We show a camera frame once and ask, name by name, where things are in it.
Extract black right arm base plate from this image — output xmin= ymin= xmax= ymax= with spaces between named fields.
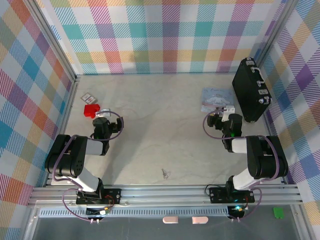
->
xmin=209 ymin=186 xmax=256 ymax=204

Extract small picture card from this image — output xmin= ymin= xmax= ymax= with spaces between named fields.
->
xmin=81 ymin=92 xmax=97 ymax=104

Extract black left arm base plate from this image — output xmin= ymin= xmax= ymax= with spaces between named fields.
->
xmin=76 ymin=187 xmax=123 ymax=205

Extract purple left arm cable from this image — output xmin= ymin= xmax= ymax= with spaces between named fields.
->
xmin=51 ymin=111 xmax=125 ymax=222

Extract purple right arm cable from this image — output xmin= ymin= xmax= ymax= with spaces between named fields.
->
xmin=202 ymin=111 xmax=289 ymax=222

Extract red plastic block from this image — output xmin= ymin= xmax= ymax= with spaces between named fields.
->
xmin=84 ymin=103 xmax=101 ymax=119

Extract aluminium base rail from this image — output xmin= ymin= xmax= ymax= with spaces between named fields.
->
xmin=27 ymin=184 xmax=305 ymax=208

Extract black briefcase silver latches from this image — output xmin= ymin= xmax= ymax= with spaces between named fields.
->
xmin=231 ymin=57 xmax=273 ymax=124

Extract green plastic piece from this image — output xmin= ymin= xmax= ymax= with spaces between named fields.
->
xmin=272 ymin=206 xmax=284 ymax=220

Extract aluminium corner post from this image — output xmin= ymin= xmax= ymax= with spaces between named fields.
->
xmin=254 ymin=0 xmax=300 ymax=68
xmin=29 ymin=0 xmax=81 ymax=83

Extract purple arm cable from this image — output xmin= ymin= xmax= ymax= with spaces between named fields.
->
xmin=202 ymin=111 xmax=289 ymax=222
xmin=51 ymin=111 xmax=125 ymax=222

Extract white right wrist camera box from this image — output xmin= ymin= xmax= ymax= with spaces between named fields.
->
xmin=221 ymin=105 xmax=236 ymax=121

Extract grey slotted cable duct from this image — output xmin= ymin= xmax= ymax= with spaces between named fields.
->
xmin=39 ymin=209 xmax=230 ymax=218

